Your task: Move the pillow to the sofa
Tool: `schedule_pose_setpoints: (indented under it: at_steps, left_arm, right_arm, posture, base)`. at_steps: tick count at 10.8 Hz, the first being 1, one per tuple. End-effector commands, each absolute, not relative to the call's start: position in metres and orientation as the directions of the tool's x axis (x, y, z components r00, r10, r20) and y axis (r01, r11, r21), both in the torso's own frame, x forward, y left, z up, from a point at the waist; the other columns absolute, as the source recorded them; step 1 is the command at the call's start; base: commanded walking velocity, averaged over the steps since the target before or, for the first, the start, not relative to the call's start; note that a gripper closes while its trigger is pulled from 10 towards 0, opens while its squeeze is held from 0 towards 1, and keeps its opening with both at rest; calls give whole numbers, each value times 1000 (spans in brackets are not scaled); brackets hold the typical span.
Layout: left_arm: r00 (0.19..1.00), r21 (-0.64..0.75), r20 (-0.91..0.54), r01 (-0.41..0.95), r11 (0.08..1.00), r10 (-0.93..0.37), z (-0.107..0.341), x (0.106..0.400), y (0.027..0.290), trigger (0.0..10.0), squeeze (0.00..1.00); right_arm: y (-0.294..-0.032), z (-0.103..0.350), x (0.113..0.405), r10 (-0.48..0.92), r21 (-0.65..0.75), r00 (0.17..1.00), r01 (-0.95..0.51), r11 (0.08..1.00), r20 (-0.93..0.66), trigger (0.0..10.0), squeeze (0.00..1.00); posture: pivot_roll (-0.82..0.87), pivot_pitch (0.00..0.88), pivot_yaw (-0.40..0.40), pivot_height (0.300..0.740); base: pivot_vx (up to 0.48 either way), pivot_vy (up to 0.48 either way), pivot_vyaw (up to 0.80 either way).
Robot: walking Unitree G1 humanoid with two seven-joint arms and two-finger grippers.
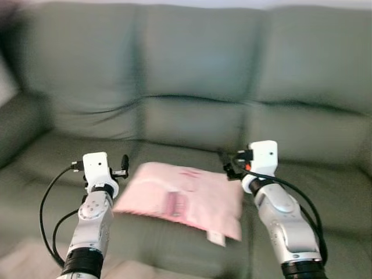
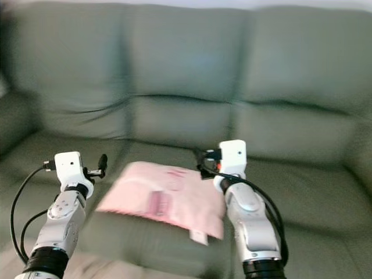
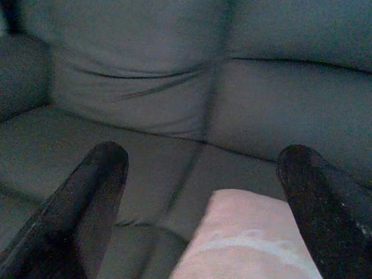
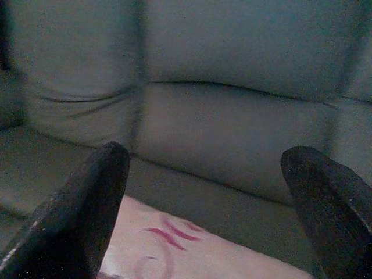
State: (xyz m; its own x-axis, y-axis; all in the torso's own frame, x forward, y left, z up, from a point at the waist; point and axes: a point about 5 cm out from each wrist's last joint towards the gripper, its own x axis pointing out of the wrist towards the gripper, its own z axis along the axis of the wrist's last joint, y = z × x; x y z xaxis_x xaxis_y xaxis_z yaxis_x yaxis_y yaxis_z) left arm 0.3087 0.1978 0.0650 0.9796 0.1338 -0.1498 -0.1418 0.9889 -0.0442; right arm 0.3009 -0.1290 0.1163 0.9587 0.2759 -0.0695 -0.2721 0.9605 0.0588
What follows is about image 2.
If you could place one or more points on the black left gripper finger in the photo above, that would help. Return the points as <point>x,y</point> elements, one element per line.
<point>102,163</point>

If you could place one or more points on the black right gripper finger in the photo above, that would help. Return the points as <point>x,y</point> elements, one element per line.
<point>199,157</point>

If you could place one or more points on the pink pillow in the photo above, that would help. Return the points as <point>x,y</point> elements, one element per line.
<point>157,197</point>

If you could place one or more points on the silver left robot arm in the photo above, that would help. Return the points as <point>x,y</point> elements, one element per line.
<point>64,226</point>

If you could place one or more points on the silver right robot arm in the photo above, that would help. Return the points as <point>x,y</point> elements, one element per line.
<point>253,226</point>

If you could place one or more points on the green leather sofa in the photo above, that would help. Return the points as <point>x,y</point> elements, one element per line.
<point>186,58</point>

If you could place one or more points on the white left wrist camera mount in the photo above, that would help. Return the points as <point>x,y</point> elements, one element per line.
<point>68,168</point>

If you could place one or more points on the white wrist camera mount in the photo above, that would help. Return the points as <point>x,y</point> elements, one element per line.
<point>68,168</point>
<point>233,157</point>

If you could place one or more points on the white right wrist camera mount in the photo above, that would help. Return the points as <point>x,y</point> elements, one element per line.
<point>233,157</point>

